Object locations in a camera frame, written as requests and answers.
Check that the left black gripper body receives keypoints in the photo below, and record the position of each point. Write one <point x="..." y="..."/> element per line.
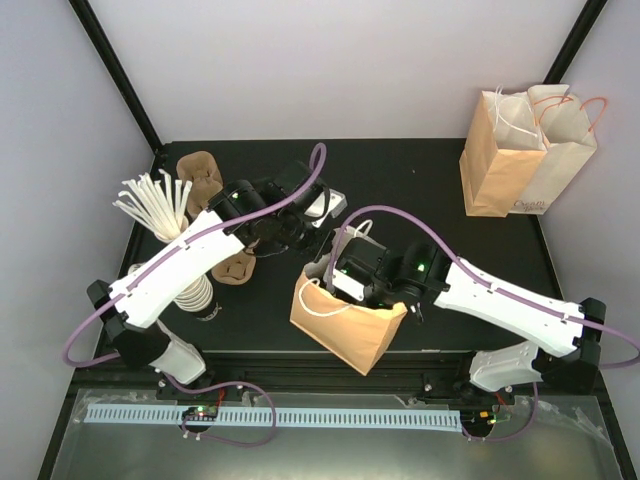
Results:
<point x="314" y="250"/>

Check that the kraft paper bag white handles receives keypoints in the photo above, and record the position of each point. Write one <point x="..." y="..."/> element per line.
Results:
<point x="357" y="335"/>

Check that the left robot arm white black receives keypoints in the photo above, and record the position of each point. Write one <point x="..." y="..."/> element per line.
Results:
<point x="293" y="210"/>

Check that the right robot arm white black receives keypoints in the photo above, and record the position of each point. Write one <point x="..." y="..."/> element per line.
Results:
<point x="560" y="342"/>

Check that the stack of white paper cups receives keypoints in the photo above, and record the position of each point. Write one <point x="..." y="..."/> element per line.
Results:
<point x="198" y="300"/>

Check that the stacked brown pulp cup carriers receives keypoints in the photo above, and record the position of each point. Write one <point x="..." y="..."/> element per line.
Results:
<point x="201" y="169"/>

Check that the cup holding white straws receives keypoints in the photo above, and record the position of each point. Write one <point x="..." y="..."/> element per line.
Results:
<point x="157" y="205"/>

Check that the tall kraft paper bag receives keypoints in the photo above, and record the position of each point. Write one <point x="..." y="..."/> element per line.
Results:
<point x="503" y="150"/>

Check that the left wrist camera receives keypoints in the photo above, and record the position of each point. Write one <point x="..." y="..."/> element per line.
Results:
<point x="326" y="207"/>

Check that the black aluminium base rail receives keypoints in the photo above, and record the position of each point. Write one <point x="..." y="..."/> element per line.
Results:
<point x="442" y="377"/>

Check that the light blue slotted cable duct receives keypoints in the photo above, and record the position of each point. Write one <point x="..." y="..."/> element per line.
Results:
<point x="337" y="418"/>

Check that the white paper bag orange handles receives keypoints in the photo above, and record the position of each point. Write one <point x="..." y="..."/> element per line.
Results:
<point x="569" y="136"/>

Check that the left black frame post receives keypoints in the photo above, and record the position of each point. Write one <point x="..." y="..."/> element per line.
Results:
<point x="109" y="58"/>

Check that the black frame post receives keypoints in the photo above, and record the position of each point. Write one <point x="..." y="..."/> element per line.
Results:
<point x="577" y="35"/>
<point x="109" y="58"/>

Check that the right black frame post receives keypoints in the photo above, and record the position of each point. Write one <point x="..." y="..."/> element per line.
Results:
<point x="577" y="35"/>

